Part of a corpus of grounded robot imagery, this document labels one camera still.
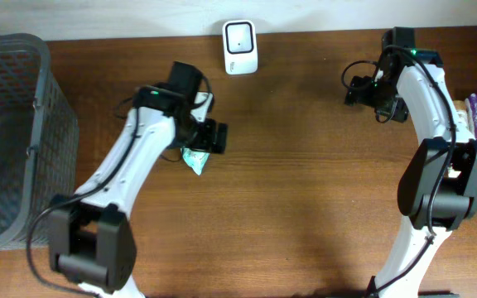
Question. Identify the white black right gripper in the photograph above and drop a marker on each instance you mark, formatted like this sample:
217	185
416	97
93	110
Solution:
358	93

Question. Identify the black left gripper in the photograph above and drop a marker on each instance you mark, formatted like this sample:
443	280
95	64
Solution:
200	136

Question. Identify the teal toilet tissue pack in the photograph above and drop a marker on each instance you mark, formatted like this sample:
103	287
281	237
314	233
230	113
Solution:
195	159

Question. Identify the white tube with gold cap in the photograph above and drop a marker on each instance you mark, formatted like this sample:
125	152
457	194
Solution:
465	119

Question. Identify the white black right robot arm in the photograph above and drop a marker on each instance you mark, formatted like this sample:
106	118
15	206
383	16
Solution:
438	190

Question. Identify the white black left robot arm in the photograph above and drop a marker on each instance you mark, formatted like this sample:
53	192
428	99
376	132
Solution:
91	242

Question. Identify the white barcode scanner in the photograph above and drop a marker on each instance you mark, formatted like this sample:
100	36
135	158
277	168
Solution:
240	47

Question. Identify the grey plastic mesh basket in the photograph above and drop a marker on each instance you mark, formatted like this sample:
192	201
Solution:
39	137

